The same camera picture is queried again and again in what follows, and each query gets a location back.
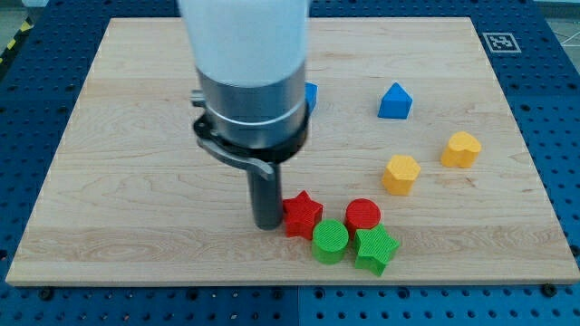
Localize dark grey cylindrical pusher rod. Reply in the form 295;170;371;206
246;164;284;230

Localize black clamp with silver lever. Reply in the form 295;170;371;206
192;89;310;181

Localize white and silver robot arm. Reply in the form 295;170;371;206
179;0;310;230

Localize blue cube block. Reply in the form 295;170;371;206
304;82;318;114

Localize blue triangle block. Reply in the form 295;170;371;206
377;82;413;120

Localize red star block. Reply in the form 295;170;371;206
283;190;324;241

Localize green cylinder block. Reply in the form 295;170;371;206
312;219;349;264

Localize red cylinder block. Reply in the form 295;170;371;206
344;198;382;240

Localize green star block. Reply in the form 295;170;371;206
353;224;401;277

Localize yellow hexagon block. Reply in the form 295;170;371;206
382;155;421;196

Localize light wooden board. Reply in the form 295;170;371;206
6;17;579;287

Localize yellow heart block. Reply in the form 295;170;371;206
440;131;482;168

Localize white fiducial marker tag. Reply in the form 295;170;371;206
482;32;521;53

